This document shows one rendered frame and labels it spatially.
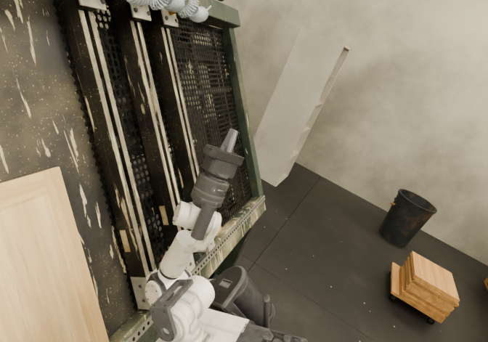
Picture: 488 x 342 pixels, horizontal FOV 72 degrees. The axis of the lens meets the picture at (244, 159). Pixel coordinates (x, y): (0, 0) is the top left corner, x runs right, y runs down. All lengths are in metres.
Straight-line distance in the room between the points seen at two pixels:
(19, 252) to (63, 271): 0.14
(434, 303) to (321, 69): 2.79
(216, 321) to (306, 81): 3.93
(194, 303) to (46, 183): 0.57
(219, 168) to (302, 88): 3.68
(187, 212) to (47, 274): 0.40
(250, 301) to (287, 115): 3.85
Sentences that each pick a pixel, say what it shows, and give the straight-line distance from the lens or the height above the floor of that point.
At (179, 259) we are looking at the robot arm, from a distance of 1.00.
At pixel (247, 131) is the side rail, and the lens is 2.20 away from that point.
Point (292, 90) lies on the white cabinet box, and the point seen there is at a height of 1.31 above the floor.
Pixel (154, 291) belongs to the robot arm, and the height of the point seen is 1.15.
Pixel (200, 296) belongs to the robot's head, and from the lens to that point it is 0.67.
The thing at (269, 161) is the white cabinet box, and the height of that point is 0.29.
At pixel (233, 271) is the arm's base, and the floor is 1.36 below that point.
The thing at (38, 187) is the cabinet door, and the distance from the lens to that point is 1.04.
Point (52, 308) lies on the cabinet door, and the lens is 1.10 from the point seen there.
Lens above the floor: 1.91
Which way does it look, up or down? 21 degrees down
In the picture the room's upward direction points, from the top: 23 degrees clockwise
